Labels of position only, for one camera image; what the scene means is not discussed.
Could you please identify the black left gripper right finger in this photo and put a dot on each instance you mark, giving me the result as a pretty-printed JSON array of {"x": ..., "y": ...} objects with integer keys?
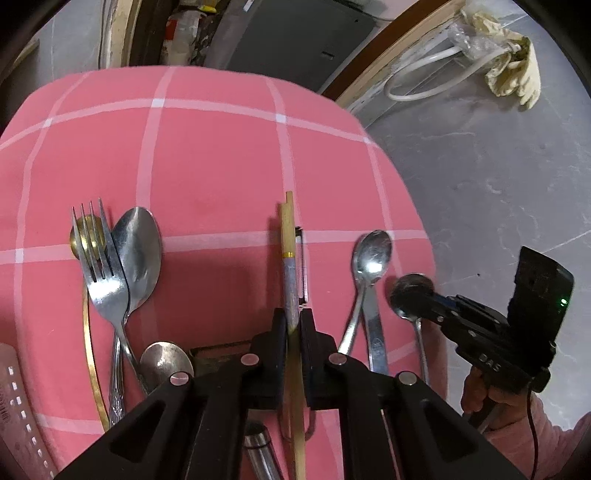
[{"x": 335, "y": 381}]

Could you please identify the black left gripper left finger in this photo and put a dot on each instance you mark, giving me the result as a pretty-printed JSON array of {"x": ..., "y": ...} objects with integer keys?
[{"x": 223, "y": 400}]

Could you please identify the wooden chopstick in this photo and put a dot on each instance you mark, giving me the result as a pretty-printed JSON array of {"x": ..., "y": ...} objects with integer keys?
[{"x": 295, "y": 391}]

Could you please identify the silver fork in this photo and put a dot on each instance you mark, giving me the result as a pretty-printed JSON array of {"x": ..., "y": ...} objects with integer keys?
[{"x": 105, "y": 280}]

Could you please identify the large silver spoon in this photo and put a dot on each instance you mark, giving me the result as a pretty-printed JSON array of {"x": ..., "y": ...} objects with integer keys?
[{"x": 137, "y": 240}]

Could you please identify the right hand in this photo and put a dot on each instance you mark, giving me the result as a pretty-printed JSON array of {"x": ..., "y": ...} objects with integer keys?
[{"x": 476, "y": 392}]

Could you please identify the small silver spoon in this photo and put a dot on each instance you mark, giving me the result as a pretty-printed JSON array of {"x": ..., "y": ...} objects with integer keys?
[{"x": 162, "y": 359}]

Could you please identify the silver spoon far right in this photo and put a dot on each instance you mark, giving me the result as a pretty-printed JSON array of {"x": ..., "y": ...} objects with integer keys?
[{"x": 418, "y": 322}]

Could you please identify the pink checked tablecloth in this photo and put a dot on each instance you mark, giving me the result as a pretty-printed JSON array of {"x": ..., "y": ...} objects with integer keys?
[{"x": 211, "y": 155}]

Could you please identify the gold spoon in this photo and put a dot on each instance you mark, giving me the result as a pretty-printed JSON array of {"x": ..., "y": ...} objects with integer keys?
[{"x": 92, "y": 241}]

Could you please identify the white perforated plastic basket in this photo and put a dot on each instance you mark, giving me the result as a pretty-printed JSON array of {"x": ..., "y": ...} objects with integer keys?
[{"x": 19, "y": 429}]

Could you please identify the yellow rubber gloves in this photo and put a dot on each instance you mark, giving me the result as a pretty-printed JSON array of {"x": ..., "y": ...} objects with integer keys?
[{"x": 516, "y": 70}]

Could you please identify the grey cabinet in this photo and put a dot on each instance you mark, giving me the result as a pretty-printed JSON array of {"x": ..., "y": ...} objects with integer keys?
[{"x": 303, "y": 42}]

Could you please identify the silver knife handle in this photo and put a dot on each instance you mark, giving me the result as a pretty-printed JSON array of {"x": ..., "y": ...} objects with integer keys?
[{"x": 259, "y": 447}]

